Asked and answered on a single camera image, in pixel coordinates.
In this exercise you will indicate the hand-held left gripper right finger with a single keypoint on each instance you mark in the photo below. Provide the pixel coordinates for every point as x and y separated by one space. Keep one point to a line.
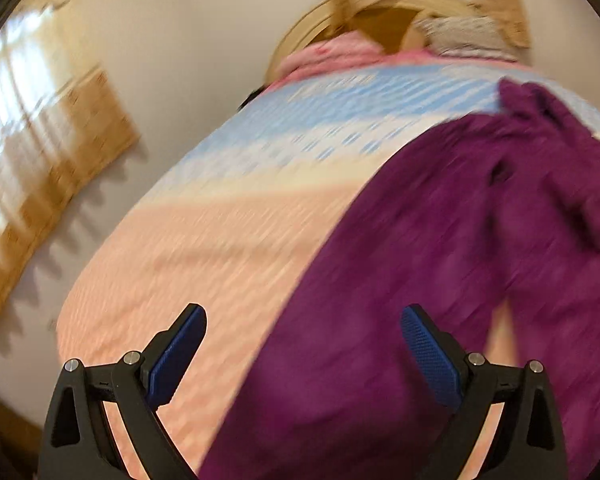
432 355

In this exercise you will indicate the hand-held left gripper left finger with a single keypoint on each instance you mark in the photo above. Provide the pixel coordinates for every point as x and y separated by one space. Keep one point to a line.
176 355

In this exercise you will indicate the purple fleece garment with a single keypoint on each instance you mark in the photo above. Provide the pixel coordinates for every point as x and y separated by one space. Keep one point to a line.
430 310

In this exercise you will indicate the pastel dotted bed blanket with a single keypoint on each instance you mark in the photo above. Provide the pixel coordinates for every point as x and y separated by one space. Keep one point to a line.
240 220

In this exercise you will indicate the pink folded blanket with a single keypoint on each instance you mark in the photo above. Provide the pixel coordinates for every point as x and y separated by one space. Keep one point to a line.
325 55

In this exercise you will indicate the grey patterned pillow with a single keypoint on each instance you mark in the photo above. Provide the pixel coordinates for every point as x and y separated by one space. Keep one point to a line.
462 35

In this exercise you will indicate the cream wooden headboard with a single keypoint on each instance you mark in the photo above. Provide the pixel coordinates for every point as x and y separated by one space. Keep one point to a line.
330 22

